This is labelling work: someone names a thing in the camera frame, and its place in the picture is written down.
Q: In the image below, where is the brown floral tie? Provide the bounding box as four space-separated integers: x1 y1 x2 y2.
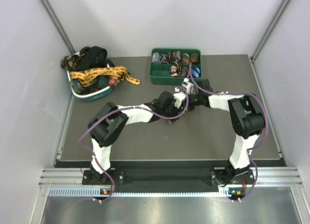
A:
164 111 185 124

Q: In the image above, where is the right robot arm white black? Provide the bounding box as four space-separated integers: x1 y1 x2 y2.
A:
182 78 265 187

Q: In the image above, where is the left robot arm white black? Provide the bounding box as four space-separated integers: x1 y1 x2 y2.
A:
87 90 186 184

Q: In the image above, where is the blue striped rolled tie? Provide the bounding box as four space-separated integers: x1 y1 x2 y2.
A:
191 67 201 78

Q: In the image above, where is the brown pink rolled tie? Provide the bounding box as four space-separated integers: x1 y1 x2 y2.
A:
180 66 189 77

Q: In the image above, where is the green compartment tray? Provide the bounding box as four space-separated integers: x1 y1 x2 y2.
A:
149 48 202 85

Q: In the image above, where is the pink floral rolled tie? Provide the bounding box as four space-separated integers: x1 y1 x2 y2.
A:
170 64 180 77

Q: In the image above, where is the dark brown rolled tie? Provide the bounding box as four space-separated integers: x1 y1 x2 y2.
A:
190 53 200 65

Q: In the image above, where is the dark red rolled tie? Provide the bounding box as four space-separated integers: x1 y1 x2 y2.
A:
160 52 171 64

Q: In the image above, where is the teal floral rolled tie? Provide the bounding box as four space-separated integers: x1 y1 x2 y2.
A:
171 51 181 64

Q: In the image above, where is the grey rolled tie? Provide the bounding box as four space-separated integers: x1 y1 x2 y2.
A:
152 52 161 64

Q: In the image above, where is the red patterned tie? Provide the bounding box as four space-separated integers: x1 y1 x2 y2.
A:
108 75 120 87

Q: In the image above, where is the yellow patterned tie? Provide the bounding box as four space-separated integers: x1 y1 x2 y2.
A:
69 66 140 87

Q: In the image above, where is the black tie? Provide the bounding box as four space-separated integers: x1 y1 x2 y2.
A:
78 46 115 71

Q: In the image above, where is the green patterned tie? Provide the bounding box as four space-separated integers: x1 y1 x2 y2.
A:
69 79 85 95

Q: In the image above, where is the dark floral tie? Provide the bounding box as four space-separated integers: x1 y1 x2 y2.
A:
61 55 78 71

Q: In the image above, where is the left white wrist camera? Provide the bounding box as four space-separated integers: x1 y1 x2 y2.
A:
173 87 188 108

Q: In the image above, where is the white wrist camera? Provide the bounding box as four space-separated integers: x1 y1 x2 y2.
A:
173 87 188 108
182 78 194 94

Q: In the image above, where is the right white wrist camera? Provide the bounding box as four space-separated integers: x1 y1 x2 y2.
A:
182 78 194 94

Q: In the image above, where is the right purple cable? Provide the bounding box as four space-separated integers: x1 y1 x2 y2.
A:
186 62 269 203

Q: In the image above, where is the purple cable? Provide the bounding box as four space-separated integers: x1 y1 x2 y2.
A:
186 62 269 203
78 93 189 202

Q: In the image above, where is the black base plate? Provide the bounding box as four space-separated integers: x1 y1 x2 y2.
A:
82 160 254 193

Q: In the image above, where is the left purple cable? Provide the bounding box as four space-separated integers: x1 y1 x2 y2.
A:
78 93 189 202

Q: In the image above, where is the aluminium front rail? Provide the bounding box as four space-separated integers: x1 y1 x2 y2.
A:
39 167 303 187

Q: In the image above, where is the grey slotted cable duct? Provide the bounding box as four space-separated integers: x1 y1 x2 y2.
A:
48 187 242 197

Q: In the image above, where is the right aluminium frame post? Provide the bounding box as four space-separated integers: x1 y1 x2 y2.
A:
250 0 291 62

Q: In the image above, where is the aluminium frame post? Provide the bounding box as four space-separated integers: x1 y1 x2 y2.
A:
39 0 76 54
250 0 291 62

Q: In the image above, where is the left aluminium frame post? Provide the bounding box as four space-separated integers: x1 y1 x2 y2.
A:
39 0 76 54

